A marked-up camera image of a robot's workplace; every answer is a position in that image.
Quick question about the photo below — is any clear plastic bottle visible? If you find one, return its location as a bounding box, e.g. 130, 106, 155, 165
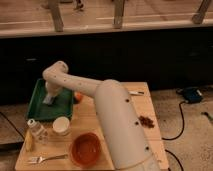
27, 119, 48, 144

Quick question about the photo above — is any blue black device on floor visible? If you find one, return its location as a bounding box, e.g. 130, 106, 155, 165
176, 87, 203, 103

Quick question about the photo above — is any yellow corn cob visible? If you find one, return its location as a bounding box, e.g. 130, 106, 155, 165
25, 131, 34, 152

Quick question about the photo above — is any green plastic tray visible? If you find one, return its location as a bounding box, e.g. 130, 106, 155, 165
26, 78, 73, 122

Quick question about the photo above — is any black cable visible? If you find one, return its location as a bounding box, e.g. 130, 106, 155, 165
161, 100, 186, 171

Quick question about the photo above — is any white cup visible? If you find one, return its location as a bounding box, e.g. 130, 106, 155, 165
52, 116, 70, 135

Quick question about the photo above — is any orange bowl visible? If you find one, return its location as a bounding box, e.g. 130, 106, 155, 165
69, 132, 101, 169

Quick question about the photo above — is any orange peach fruit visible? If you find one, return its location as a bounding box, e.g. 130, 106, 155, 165
74, 92, 83, 102

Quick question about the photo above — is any silver fork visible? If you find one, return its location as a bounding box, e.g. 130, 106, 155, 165
27, 154, 68, 164

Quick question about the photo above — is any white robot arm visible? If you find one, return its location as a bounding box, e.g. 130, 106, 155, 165
42, 61, 161, 171

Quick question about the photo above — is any dark red grape bunch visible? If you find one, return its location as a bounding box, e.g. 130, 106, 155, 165
139, 116, 154, 128

